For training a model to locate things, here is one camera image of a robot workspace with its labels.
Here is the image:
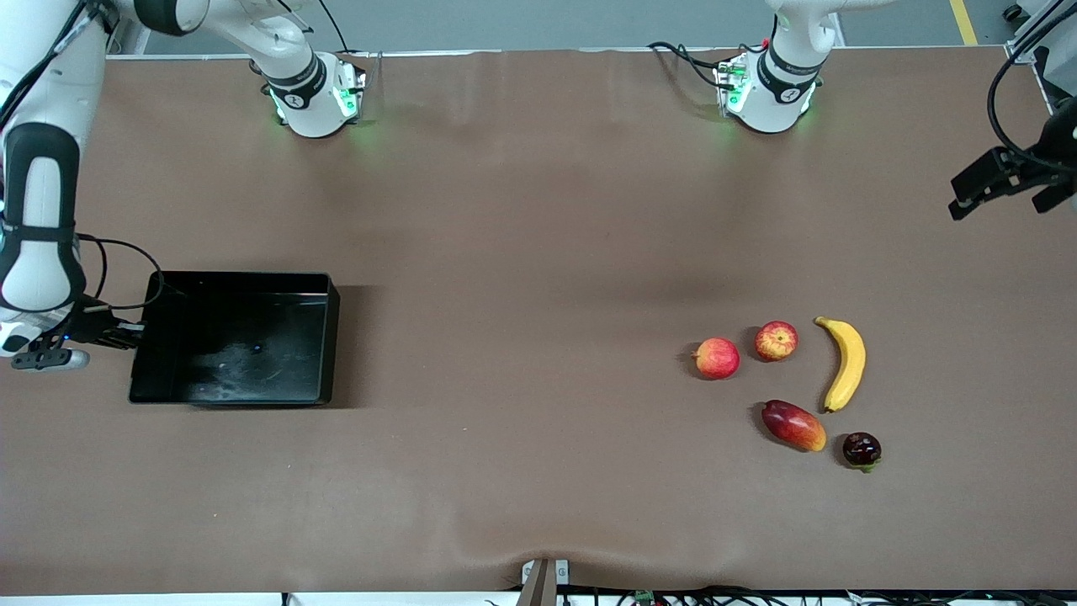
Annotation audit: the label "dark purple mangosteen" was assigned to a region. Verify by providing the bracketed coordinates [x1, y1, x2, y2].
[842, 432, 883, 474]

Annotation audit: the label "brown table cover sheet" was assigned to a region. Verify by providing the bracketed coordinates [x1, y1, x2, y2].
[0, 48, 1077, 595]

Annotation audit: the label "black cables at arm base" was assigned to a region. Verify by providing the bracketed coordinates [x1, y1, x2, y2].
[646, 40, 751, 89]

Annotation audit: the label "red round pomegranate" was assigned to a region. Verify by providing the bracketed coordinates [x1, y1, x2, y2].
[692, 337, 741, 381]

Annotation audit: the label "aluminium frame with caster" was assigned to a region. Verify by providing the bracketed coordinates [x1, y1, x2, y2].
[1004, 0, 1077, 114]

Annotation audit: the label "thin black base cable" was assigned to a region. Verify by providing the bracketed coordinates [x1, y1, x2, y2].
[316, 0, 351, 53]

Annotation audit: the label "yellow banana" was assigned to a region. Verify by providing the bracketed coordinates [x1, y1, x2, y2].
[814, 316, 867, 414]

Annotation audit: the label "red orange mango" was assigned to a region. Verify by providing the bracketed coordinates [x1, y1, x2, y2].
[761, 399, 828, 454]

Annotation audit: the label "grey metal table clamp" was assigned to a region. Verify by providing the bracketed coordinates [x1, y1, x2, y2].
[520, 558, 570, 606]

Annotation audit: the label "red yellow apple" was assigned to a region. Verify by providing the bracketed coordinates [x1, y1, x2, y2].
[754, 321, 800, 363]

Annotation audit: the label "black rectangular plastic box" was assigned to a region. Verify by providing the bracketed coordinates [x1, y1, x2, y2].
[128, 270, 342, 409]

